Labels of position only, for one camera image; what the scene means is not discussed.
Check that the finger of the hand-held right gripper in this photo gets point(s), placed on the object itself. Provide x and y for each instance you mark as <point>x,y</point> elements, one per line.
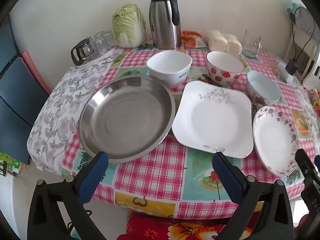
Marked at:
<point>303,162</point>

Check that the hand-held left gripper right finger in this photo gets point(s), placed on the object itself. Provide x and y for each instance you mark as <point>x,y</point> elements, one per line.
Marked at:
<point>227,177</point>

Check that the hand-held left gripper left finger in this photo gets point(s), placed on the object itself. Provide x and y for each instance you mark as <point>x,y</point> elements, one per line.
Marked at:
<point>93,177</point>

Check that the floral rim round plate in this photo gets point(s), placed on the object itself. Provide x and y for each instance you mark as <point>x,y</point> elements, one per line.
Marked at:
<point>272,140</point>

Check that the white square plate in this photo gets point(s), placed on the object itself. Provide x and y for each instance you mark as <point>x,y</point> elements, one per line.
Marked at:
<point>212,120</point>

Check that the stainless steel round plate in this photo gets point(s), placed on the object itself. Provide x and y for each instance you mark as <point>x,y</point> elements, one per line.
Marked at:
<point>125,120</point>

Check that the strawberry print bowl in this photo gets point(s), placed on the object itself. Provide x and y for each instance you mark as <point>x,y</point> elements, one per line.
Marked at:
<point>222,76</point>

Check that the white square bowl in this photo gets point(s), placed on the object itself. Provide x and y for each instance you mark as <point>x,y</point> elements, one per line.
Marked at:
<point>170,65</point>

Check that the red yellow snack packet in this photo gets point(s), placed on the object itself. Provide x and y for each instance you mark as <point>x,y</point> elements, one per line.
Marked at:
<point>315,102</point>

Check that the pink plaid printed tablecloth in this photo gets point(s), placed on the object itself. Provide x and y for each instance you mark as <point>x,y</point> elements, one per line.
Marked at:
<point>155,170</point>

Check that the red floral cushion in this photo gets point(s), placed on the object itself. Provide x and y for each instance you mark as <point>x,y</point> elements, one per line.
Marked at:
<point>160,227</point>

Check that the grey floral cloth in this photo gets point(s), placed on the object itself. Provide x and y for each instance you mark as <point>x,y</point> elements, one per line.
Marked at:
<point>65,97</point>

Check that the green printed box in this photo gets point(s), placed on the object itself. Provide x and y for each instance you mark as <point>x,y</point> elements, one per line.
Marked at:
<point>10,162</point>

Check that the white power strip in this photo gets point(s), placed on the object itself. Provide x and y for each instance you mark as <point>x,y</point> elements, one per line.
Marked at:
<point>287,78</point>

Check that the small white bowl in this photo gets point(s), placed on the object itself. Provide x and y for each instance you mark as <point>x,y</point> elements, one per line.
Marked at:
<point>262,85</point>

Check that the black charger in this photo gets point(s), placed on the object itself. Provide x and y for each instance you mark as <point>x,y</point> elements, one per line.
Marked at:
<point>291,66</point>

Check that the white chair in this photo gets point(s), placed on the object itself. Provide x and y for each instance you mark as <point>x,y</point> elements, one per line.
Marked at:
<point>310,65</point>

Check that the dark blue cabinet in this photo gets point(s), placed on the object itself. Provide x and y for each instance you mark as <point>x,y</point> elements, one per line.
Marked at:
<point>17,92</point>

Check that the pink board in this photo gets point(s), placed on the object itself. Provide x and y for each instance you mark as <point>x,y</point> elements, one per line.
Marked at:
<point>32,67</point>

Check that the clear glass mug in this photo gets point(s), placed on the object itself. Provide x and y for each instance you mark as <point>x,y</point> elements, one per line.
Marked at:
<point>250,45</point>

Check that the bag of steamed buns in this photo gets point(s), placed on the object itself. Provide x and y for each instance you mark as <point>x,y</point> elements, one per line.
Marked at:
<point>222,42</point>

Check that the teal grey patterned cushion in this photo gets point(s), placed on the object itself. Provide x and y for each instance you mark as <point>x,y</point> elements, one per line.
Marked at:
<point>303,21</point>

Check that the orange snack packet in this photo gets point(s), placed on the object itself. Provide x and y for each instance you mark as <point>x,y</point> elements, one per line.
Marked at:
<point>192,40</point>

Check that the napa cabbage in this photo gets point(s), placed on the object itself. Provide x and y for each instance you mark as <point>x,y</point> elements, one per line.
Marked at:
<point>127,25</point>

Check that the stainless steel thermos jug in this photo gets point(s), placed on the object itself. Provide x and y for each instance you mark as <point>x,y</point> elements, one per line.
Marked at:
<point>162,22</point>

